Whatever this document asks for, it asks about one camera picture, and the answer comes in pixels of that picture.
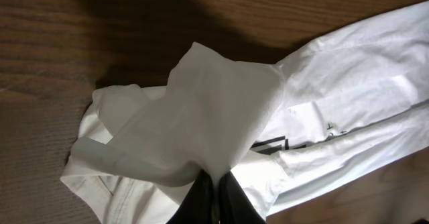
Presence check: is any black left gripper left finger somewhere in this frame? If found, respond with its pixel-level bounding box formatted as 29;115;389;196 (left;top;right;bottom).
167;170;215;224

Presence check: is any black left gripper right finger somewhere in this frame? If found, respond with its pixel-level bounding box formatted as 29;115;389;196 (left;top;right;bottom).
218;172;266;224

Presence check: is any white robot print t-shirt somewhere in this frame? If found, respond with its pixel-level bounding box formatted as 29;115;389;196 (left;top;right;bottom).
60;2;428;223

